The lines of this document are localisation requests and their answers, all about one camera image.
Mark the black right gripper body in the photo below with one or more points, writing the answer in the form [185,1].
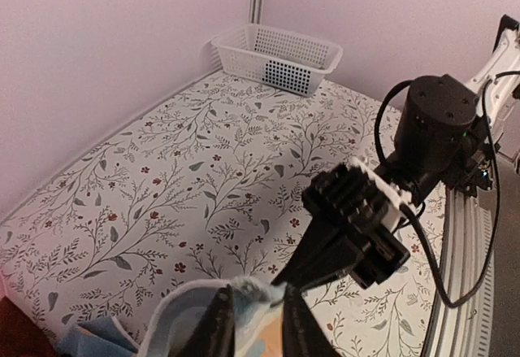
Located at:
[345,195]

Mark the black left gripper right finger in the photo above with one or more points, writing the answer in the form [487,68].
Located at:
[301,334]

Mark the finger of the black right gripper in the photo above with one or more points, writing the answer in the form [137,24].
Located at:
[326,252]

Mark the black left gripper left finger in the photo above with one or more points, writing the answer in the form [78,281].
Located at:
[214,335]

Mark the blue patterned towel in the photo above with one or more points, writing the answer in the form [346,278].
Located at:
[257,310]

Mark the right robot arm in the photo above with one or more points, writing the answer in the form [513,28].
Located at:
[444,136]

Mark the white plastic basket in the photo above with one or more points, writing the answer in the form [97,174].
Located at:
[279,58]

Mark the dark red towel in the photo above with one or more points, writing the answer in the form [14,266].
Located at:
[20,336]

